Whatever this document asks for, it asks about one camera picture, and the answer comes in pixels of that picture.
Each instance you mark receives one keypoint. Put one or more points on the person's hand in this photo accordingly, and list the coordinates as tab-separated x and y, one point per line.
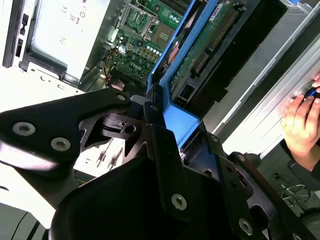
300	120

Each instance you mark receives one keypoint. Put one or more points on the hard disk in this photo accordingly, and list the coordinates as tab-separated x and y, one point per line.
195	57

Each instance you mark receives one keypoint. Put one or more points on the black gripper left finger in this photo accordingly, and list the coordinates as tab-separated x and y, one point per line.
50	125

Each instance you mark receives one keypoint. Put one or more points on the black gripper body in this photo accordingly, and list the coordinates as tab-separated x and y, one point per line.
112	212

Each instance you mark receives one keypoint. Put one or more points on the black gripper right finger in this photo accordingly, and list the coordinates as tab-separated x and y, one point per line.
232	190

